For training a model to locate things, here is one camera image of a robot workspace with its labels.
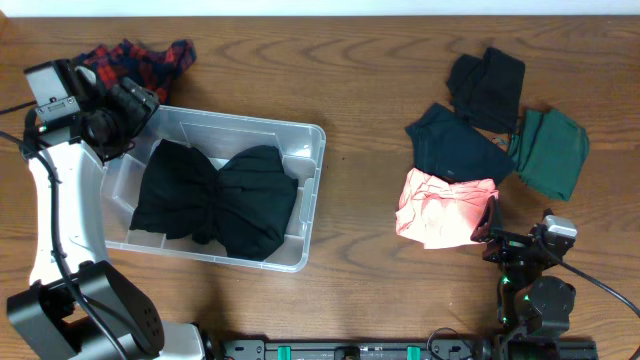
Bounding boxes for red navy plaid shirt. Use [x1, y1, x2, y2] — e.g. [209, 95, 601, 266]
[73, 39, 197, 105]

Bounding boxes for green garment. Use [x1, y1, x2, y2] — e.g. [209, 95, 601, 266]
[507, 109, 590, 201]

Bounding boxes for large black garment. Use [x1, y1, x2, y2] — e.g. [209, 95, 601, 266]
[129, 140, 298, 261]

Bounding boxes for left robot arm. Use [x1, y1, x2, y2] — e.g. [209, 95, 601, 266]
[7, 59, 206, 359]

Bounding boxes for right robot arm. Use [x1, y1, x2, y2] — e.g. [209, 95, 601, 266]
[471, 196, 577, 359]

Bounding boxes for pink crumpled garment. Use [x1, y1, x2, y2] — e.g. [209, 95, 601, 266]
[395, 168, 499, 250]

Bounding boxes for dark navy folded garment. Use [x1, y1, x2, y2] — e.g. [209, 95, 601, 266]
[405, 103, 515, 185]

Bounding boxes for folded black cloth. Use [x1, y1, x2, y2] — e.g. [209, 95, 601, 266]
[446, 47, 526, 134]

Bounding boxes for clear plastic storage bin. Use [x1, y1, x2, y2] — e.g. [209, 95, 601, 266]
[101, 106, 326, 273]

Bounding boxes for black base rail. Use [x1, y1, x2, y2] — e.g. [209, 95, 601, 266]
[214, 338, 599, 360]

